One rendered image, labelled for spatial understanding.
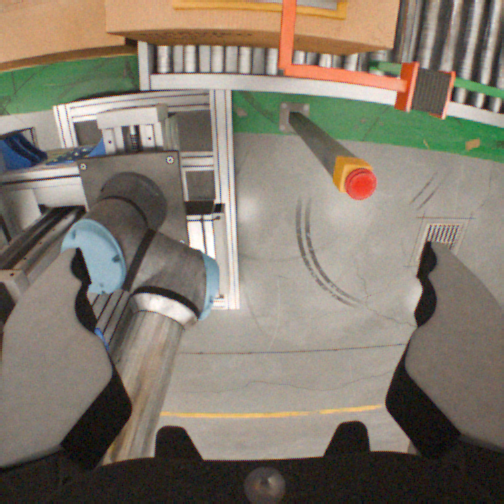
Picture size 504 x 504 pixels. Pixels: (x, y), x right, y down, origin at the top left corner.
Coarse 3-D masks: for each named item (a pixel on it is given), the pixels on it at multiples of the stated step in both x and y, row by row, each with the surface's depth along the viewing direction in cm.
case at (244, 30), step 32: (128, 0) 48; (160, 0) 48; (352, 0) 48; (384, 0) 48; (128, 32) 53; (160, 32) 56; (192, 32) 57; (224, 32) 56; (256, 32) 54; (320, 32) 52; (352, 32) 52; (384, 32) 52
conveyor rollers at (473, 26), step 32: (416, 0) 76; (480, 0) 73; (448, 32) 81; (160, 64) 88; (192, 64) 88; (224, 64) 90; (320, 64) 89; (352, 64) 88; (448, 64) 86; (480, 64) 87; (480, 96) 91
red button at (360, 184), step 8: (360, 168) 60; (352, 176) 60; (360, 176) 60; (368, 176) 60; (344, 184) 62; (352, 184) 61; (360, 184) 61; (368, 184) 61; (376, 184) 61; (352, 192) 62; (360, 192) 62; (368, 192) 62
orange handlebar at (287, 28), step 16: (288, 0) 39; (288, 16) 40; (288, 32) 41; (288, 48) 43; (288, 64) 44; (336, 80) 45; (352, 80) 45; (368, 80) 45; (384, 80) 45; (400, 80) 45
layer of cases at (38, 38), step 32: (0, 0) 70; (32, 0) 72; (64, 0) 74; (96, 0) 75; (0, 32) 76; (32, 32) 78; (64, 32) 80; (96, 32) 81; (0, 64) 87; (32, 64) 114
